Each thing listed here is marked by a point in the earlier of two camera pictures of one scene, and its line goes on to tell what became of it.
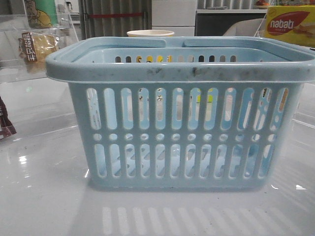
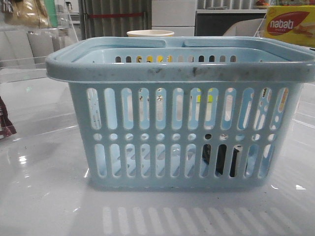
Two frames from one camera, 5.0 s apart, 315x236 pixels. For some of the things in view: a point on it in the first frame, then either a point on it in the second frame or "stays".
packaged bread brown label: (34, 48) -> (30, 13)
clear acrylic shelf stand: (30, 30) stays
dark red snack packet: (7, 128) stays
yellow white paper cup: (150, 33) stays
